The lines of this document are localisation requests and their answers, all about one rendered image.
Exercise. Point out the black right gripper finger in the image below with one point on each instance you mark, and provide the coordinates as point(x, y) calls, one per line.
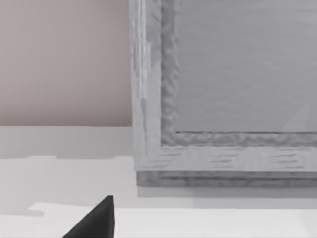
point(99, 220)

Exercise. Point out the grey wooden cabinet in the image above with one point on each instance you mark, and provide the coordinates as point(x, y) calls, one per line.
point(148, 124)

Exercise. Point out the grey cabinet door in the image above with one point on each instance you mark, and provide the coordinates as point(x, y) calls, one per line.
point(247, 74)

